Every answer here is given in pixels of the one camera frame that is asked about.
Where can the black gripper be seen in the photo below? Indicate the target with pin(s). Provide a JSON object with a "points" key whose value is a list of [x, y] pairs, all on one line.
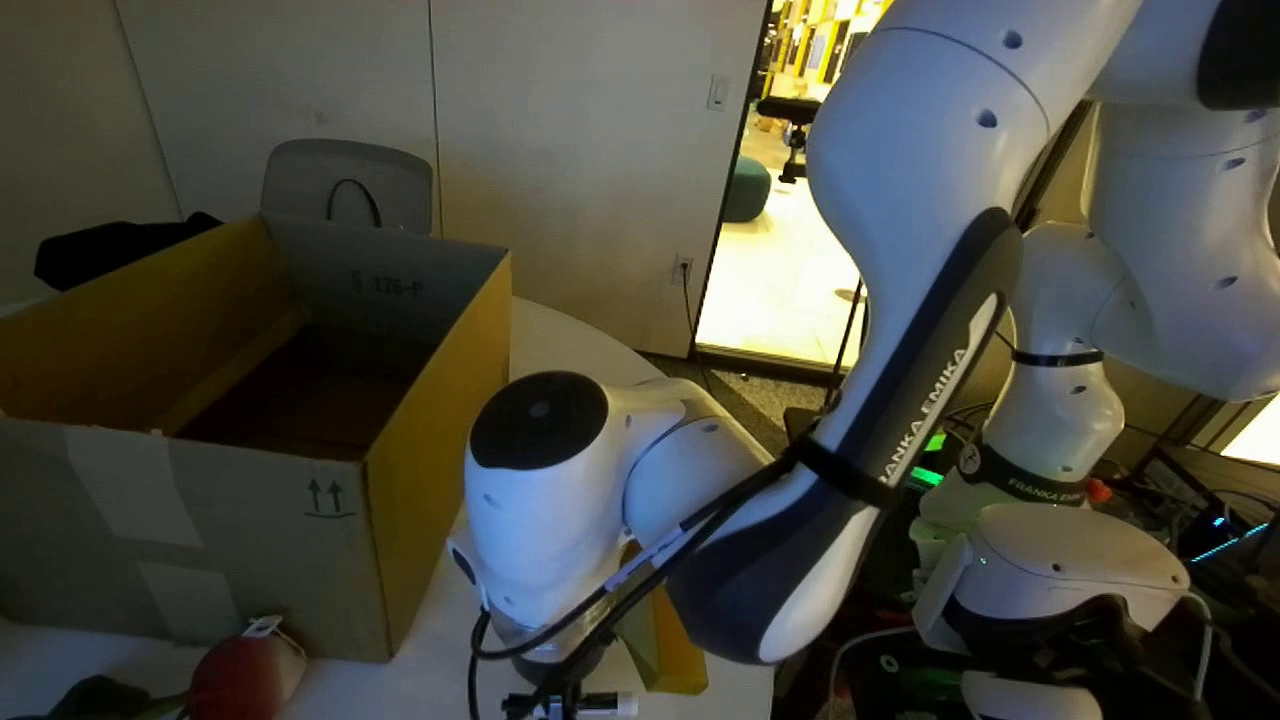
{"points": [[555, 683]]}

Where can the black stool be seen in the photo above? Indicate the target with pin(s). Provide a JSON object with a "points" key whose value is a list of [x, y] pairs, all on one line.
{"points": [[788, 125]]}

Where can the open cardboard box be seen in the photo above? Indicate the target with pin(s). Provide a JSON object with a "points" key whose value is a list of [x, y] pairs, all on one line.
{"points": [[172, 532]]}

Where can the red round object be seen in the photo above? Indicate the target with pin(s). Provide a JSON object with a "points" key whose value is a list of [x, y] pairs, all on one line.
{"points": [[246, 683]]}

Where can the yellow-green microfibre cloth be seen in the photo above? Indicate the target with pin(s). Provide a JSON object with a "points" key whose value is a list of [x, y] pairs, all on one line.
{"points": [[673, 652]]}

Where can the black garment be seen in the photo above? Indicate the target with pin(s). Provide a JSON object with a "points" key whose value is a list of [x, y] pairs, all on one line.
{"points": [[122, 245]]}

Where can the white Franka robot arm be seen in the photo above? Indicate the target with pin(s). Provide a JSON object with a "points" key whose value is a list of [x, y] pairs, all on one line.
{"points": [[934, 132]]}

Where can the green pouf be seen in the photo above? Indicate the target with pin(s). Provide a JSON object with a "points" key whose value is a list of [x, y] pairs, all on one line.
{"points": [[745, 191]]}

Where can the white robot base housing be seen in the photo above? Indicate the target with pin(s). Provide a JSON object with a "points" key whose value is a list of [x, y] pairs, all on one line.
{"points": [[1066, 563]]}

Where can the yellow-lit shelf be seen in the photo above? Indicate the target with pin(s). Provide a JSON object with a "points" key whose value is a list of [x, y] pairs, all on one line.
{"points": [[827, 28]]}

